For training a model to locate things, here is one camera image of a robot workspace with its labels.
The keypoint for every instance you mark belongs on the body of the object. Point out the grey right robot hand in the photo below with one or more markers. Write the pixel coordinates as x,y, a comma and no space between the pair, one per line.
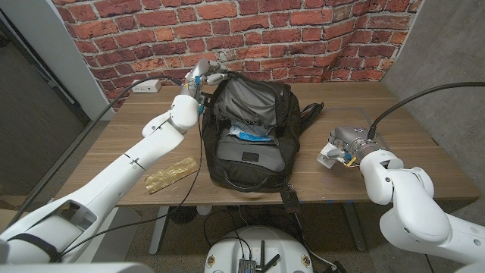
352,140

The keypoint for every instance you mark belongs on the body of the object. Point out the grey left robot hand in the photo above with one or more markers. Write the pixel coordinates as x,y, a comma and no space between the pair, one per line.
199,74

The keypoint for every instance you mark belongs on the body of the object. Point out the small white box package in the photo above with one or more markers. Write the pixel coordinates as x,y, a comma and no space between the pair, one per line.
325,161

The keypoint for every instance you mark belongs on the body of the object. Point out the black backpack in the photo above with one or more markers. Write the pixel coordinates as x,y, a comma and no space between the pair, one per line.
246,174

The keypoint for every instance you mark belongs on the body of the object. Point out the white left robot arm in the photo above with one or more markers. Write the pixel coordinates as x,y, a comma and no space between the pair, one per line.
113,182

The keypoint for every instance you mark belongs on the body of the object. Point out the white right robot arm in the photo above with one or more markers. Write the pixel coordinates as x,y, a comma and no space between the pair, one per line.
413,212

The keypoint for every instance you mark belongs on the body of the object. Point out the black hanging backpack tag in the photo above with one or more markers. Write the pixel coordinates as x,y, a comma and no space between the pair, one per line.
290,199

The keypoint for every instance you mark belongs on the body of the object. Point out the white power strip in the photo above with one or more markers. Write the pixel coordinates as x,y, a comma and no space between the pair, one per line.
146,87

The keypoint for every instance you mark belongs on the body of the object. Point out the brick print backdrop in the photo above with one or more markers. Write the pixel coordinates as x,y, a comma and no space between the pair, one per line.
265,38

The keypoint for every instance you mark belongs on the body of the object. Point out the blue white plastic pouch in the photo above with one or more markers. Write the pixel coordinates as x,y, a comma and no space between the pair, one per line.
252,134

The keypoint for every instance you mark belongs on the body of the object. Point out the dark table leg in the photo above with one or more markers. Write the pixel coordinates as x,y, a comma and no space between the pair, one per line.
354,227

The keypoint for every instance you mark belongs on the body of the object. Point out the gold foil packet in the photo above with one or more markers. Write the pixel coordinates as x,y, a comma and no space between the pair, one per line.
170,174

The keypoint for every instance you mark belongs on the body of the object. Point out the black round floor object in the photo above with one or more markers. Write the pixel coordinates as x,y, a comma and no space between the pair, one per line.
183,215

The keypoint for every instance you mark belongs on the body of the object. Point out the white table leg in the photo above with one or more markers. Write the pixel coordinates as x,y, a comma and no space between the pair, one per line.
158,231

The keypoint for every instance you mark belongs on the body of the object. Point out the small computer with antennas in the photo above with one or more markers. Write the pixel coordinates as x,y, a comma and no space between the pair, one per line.
246,265

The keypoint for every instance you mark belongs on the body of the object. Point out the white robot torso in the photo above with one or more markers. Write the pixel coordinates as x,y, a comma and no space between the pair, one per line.
227,250

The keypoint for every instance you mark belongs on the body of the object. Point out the white robot head rim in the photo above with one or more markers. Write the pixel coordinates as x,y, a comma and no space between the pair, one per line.
76,268

